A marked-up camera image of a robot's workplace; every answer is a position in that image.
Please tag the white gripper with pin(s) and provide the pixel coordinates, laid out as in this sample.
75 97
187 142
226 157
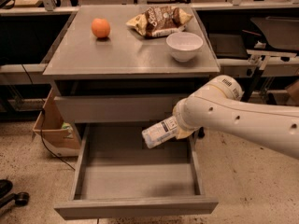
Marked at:
181 125

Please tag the white blue plastic bottle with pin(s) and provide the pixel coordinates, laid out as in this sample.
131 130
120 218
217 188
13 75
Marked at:
160 132

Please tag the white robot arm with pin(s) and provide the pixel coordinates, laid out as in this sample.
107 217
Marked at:
216 105

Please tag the closed top drawer front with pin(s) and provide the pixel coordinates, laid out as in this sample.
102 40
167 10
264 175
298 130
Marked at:
117 108

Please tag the open middle drawer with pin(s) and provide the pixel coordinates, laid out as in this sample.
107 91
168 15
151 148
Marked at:
118 176

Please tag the grey drawer cabinet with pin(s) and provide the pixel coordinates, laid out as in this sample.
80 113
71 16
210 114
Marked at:
124 63

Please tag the white ceramic bowl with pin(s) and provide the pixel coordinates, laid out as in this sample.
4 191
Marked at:
184 46

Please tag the brown yellow chip bag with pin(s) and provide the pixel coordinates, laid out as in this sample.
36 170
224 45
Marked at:
160 21

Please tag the cardboard box on floor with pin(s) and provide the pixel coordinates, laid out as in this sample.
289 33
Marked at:
57 135

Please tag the orange fruit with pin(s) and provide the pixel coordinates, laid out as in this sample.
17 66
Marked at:
101 28

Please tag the black chair caster wheel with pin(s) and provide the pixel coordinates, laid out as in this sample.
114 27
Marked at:
22 198

